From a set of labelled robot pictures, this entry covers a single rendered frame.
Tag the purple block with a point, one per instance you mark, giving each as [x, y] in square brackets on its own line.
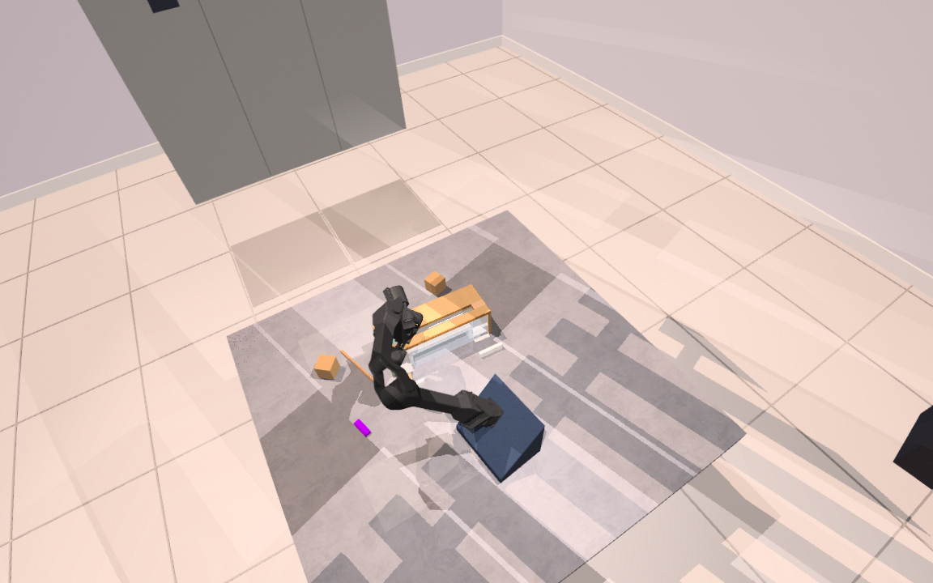
[364, 430]

